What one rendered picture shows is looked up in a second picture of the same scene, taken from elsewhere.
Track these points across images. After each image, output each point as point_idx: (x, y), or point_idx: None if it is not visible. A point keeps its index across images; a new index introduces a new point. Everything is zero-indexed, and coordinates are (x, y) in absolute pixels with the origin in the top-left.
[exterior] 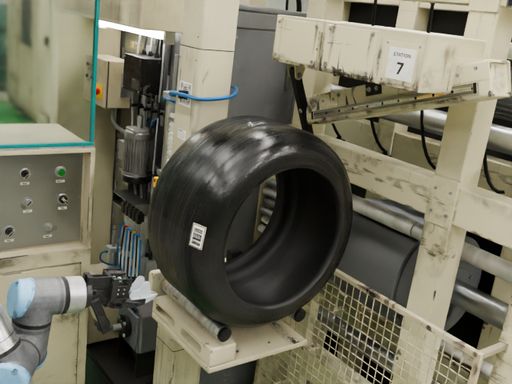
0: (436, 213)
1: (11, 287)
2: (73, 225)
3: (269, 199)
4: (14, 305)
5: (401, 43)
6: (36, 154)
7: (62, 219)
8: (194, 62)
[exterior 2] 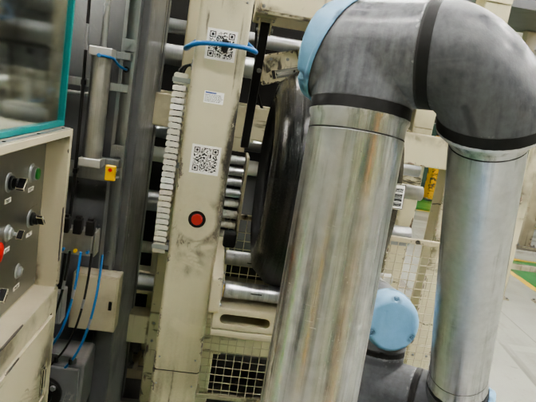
0: None
1: (381, 310)
2: (33, 260)
3: None
4: (406, 329)
5: None
6: (42, 143)
7: (27, 254)
8: (243, 4)
